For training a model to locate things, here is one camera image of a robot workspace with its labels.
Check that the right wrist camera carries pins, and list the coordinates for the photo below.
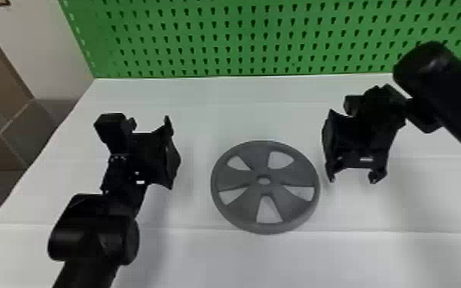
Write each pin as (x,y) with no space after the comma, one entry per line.
(371,100)

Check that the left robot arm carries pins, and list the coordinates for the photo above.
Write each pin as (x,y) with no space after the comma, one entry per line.
(94,233)

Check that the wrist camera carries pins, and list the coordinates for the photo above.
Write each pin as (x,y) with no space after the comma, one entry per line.
(112,128)
(371,100)

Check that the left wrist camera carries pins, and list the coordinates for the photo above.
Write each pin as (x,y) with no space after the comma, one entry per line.
(112,128)

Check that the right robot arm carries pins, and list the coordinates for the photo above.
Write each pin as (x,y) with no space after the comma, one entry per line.
(447,88)

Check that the grey wheel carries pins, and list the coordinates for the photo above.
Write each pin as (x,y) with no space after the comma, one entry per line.
(250,201)

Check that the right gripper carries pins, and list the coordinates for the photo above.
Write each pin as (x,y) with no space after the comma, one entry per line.
(371,138)

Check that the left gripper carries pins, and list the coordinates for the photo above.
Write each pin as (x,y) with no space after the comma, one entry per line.
(148,157)

